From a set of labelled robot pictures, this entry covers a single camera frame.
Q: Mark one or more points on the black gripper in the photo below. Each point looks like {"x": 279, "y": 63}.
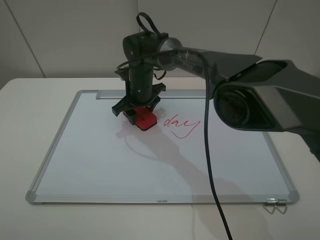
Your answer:
{"x": 139, "y": 90}

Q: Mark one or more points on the red whiteboard eraser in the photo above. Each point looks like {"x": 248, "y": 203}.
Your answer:
{"x": 145, "y": 119}

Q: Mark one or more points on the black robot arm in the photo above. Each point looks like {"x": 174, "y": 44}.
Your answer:
{"x": 248, "y": 93}

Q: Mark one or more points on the left metal hanging clip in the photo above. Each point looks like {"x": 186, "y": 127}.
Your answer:
{"x": 270, "y": 205}

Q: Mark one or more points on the metal hanging clip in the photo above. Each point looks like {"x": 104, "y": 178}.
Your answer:
{"x": 281, "y": 205}
{"x": 270, "y": 205}

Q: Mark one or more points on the right metal hanging clip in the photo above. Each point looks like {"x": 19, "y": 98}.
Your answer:
{"x": 281, "y": 205}

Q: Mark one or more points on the white whiteboard with grey frame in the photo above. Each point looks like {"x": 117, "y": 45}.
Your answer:
{"x": 97, "y": 157}

